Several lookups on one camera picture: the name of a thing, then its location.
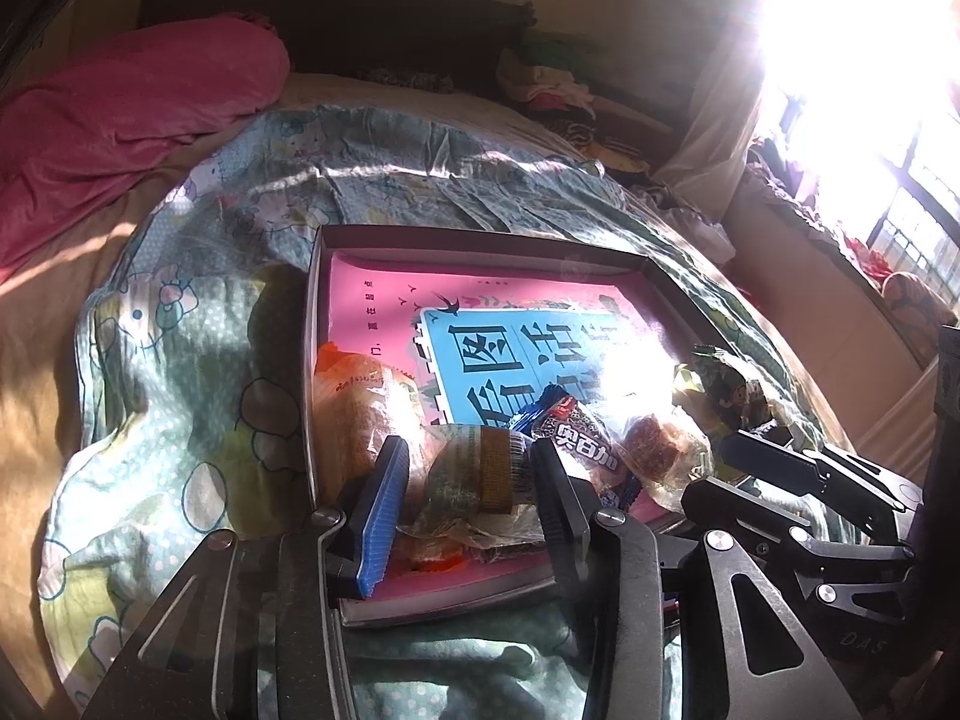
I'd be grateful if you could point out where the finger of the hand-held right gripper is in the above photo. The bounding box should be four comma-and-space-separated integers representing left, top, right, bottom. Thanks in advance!
721, 427, 927, 541
681, 476, 917, 608

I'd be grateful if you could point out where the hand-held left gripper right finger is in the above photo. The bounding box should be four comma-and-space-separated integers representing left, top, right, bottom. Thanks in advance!
529, 439, 863, 720

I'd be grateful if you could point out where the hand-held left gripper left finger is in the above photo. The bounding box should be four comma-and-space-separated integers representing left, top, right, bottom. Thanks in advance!
79, 435, 412, 720

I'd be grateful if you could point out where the blue cookie packet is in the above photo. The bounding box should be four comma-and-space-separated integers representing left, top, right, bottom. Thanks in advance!
510, 382, 642, 511

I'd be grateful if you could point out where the clear striped label snack packet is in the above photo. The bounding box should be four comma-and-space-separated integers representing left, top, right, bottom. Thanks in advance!
394, 424, 552, 571

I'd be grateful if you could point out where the shallow cardboard box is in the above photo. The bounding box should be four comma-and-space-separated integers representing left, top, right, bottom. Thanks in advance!
304, 223, 758, 627

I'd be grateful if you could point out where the dark green cartoon snack packet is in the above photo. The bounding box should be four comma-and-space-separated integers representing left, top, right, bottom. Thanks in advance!
671, 345, 788, 451

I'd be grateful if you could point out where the clear pastry packet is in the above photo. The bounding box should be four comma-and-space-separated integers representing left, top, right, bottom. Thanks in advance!
611, 401, 713, 515

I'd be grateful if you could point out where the orange snack packet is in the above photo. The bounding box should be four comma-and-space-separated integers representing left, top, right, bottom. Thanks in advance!
311, 341, 428, 496

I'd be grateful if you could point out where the pink picture book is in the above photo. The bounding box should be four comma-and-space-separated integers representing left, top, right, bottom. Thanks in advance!
326, 251, 721, 608

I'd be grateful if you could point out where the printed cartoon blanket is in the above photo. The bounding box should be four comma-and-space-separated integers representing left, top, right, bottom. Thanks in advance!
41, 103, 863, 720

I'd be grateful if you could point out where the white ruffled cloth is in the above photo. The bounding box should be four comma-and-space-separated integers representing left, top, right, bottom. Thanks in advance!
645, 180, 740, 263

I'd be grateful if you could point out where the sunlit window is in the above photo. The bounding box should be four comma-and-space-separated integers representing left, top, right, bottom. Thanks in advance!
750, 0, 960, 316

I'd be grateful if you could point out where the beige curtain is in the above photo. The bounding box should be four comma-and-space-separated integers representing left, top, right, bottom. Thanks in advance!
652, 15, 796, 200

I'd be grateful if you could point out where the pile of clothes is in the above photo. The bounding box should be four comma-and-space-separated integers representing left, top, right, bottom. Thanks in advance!
495, 34, 676, 181

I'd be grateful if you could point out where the pink quilt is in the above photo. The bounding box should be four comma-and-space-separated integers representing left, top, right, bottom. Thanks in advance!
0, 15, 292, 282

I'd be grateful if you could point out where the dark headboard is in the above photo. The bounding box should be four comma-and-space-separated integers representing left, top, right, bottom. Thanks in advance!
139, 0, 537, 98

